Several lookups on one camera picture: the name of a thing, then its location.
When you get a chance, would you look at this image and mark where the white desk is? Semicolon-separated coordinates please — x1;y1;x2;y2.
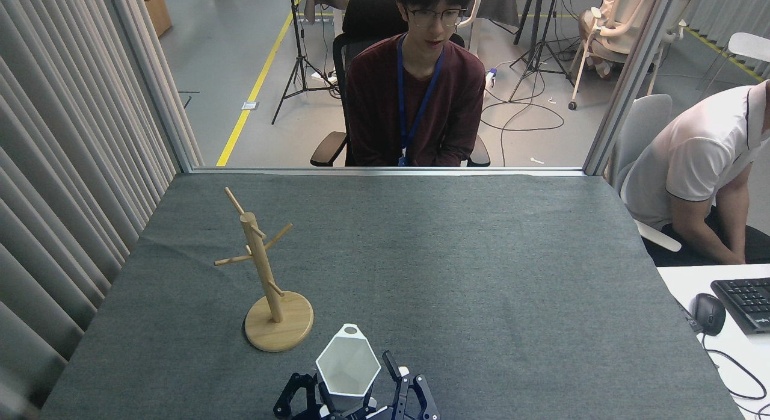
657;264;770;420

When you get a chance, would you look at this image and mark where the white hexagonal cup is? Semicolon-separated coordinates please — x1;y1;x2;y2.
315;324;383;412

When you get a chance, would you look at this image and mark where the grey table cloth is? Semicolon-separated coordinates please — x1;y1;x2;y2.
39;172;744;420

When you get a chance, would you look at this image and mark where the white chair with thin legs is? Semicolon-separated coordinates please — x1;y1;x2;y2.
698;32;770;97

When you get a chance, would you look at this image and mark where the black office chair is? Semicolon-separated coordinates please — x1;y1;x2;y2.
310;0;491;167

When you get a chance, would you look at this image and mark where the person in white shirt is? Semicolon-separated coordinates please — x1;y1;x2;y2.
620;79;770;265

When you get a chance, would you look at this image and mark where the black tripod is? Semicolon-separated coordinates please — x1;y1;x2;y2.
508;0;576;103
271;0;348;126

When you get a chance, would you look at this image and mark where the white wheeled chair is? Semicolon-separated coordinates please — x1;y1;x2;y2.
568;0;696;111

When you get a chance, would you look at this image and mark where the black floor cable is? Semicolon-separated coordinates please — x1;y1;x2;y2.
480;71;566;167

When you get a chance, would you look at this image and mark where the silver aluminium post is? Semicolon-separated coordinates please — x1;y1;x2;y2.
103;0;194;173
583;0;686;176

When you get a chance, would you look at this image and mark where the wooden cup rack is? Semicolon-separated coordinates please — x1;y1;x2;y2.
214;187;315;353

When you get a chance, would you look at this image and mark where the black computer mouse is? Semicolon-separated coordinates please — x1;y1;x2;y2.
691;293;727;336

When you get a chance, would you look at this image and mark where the beige pleated curtain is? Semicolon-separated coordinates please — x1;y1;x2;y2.
685;0;770;49
0;0;204;420

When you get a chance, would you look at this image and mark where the person with blue lanyard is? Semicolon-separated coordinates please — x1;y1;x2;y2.
345;0;487;167

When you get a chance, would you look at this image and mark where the black keyboard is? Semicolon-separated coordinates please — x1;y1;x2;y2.
711;278;770;335

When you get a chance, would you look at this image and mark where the grey shell chair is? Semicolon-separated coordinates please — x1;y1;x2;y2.
609;94;683;253

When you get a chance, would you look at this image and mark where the black mouse cable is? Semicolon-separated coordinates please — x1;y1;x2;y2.
701;333;770;416

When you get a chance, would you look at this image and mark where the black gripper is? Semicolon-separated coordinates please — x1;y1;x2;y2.
273;350;442;420

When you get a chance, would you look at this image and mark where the cardboard box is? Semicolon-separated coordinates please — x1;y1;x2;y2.
141;0;173;38

